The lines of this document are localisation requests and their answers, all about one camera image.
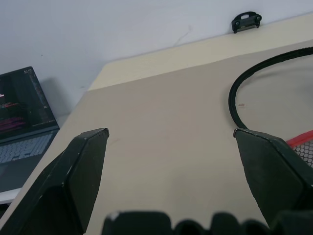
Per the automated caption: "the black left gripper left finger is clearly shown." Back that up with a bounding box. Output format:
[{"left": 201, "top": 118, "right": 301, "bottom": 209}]
[{"left": 0, "top": 127, "right": 110, "bottom": 235}]

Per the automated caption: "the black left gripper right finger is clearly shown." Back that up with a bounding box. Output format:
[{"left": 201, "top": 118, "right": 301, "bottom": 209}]
[{"left": 233, "top": 128, "right": 313, "bottom": 225}]

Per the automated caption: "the red black paddle case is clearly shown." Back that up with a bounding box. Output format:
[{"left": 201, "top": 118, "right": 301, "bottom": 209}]
[{"left": 229, "top": 46, "right": 313, "bottom": 169}]

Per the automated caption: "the open dark laptop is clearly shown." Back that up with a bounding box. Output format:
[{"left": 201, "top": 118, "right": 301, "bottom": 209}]
[{"left": 0, "top": 66, "right": 61, "bottom": 194}]

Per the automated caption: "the small black clamp bracket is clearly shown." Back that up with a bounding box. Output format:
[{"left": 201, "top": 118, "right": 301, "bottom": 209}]
[{"left": 231, "top": 11, "right": 263, "bottom": 34}]

